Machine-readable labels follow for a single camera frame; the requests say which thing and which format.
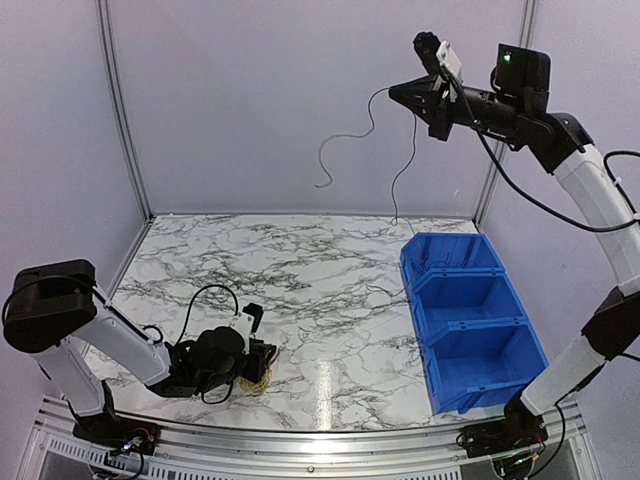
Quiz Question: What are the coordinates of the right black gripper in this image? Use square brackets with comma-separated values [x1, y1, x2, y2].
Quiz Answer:
[391, 72, 529, 139]

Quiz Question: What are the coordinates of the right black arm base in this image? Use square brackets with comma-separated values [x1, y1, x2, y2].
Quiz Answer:
[456, 394, 548, 458]

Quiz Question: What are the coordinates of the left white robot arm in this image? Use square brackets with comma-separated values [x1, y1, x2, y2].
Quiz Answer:
[1, 259, 277, 445]

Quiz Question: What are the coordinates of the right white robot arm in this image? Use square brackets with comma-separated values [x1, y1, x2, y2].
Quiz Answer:
[388, 32, 639, 448]

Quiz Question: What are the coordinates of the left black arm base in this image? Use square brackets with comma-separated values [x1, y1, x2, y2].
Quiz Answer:
[70, 399, 160, 455]

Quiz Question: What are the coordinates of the far blue storage bin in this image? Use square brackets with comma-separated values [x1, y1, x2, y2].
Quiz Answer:
[400, 232, 505, 296]

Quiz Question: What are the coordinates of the blue storage bin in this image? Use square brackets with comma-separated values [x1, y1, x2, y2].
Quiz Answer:
[400, 232, 505, 296]
[420, 321, 548, 414]
[409, 272, 527, 345]

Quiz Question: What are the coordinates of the middle blue storage bin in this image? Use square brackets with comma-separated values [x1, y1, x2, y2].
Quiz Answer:
[409, 272, 527, 345]

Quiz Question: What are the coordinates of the near blue storage bin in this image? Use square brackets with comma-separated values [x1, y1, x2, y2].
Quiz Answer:
[420, 321, 548, 414]

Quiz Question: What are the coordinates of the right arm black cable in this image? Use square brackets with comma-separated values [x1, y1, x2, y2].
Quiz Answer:
[449, 74, 640, 232]

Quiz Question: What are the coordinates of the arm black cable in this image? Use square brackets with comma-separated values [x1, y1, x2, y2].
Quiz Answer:
[449, 74, 640, 232]
[1, 279, 240, 405]

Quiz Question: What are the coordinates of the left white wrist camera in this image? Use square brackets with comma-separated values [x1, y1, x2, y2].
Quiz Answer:
[229, 302, 264, 354]

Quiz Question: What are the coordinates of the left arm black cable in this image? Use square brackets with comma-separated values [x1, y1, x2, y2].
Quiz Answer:
[1, 279, 240, 405]

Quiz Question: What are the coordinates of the right aluminium corner post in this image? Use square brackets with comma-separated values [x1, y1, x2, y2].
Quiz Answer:
[473, 0, 538, 231]

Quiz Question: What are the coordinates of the aluminium corner post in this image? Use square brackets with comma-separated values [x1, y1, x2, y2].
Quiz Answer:
[473, 0, 538, 231]
[95, 0, 155, 223]

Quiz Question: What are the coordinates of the aluminium front frame rail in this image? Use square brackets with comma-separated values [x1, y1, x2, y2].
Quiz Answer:
[16, 397, 602, 479]

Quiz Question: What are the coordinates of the left aluminium corner post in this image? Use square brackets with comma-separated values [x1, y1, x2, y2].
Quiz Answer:
[95, 0, 155, 223]

